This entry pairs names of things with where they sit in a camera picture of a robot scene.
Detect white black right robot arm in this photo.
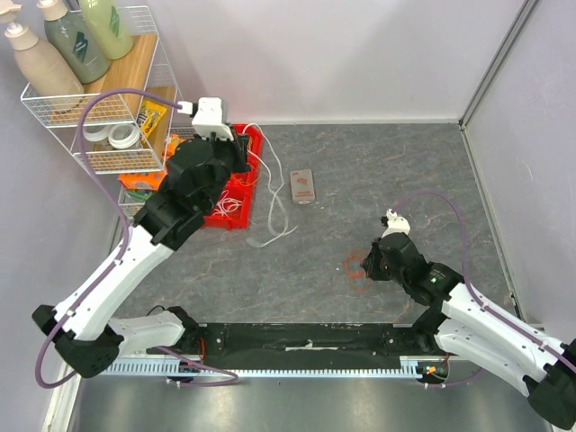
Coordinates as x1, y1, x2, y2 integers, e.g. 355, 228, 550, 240
362, 232, 575, 430

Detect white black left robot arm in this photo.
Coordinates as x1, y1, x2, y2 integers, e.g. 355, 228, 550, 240
32, 132, 250, 378

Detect red plastic bin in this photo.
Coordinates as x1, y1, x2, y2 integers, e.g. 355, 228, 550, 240
203, 184, 254, 230
233, 123, 263, 156
229, 155, 260, 187

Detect grey green pump bottle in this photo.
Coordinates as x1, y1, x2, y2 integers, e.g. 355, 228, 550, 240
37, 0, 110, 85

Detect white tape roll right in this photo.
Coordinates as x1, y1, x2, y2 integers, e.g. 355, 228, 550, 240
108, 123, 140, 149

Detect light green bottle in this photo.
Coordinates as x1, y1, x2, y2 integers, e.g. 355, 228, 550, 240
79, 0, 133, 60

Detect red plastic bin near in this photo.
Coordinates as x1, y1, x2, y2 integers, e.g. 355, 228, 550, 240
203, 184, 254, 230

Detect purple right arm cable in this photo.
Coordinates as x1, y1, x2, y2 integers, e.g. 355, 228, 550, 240
389, 190, 576, 389

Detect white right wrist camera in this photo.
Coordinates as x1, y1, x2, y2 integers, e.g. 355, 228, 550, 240
381, 209, 410, 238

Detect red plastic bin middle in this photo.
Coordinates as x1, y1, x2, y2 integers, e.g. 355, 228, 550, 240
229, 155, 260, 187

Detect white tape roll left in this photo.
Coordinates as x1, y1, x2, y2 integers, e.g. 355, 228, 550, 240
83, 125, 110, 143

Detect red plastic bin far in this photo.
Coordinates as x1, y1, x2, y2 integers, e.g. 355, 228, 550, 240
233, 123, 263, 156

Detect orange snack box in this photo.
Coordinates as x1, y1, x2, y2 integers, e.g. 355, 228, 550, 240
118, 170, 167, 191

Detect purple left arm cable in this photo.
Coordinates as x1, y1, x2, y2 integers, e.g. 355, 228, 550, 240
34, 88, 240, 389

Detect long white wire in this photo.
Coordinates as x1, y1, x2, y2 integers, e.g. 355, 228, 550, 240
240, 122, 299, 249

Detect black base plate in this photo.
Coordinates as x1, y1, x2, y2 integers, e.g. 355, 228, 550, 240
172, 323, 444, 370

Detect green packet bottom shelf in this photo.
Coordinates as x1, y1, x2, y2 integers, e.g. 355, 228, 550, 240
125, 190, 154, 203

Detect orange wires bin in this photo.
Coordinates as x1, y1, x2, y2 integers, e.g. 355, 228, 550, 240
231, 159, 262, 187

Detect orange white wire bundle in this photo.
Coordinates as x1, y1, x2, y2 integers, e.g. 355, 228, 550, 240
343, 252, 372, 294

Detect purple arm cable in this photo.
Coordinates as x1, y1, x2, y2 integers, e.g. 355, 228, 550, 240
389, 190, 576, 389
34, 88, 240, 389

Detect white wire shelf rack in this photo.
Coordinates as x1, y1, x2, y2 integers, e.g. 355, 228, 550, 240
19, 4, 202, 220

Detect white tape roll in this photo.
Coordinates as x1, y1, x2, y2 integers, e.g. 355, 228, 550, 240
108, 123, 140, 149
83, 125, 110, 143

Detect white wires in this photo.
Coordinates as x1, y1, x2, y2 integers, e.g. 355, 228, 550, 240
211, 188, 244, 220

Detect yellow candy bag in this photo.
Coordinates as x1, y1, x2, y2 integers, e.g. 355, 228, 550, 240
136, 98, 167, 138

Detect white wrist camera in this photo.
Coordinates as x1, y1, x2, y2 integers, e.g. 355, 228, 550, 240
381, 209, 410, 238
177, 97, 234, 141

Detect orange green small boxes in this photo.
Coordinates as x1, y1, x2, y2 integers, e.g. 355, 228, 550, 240
163, 133, 185, 160

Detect beige pump bottle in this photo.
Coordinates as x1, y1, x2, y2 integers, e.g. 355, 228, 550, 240
1, 1, 85, 113

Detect light blue cable duct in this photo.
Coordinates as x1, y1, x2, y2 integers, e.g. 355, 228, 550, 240
102, 355, 432, 379

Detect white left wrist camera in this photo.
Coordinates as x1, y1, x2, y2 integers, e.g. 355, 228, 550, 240
177, 97, 234, 141

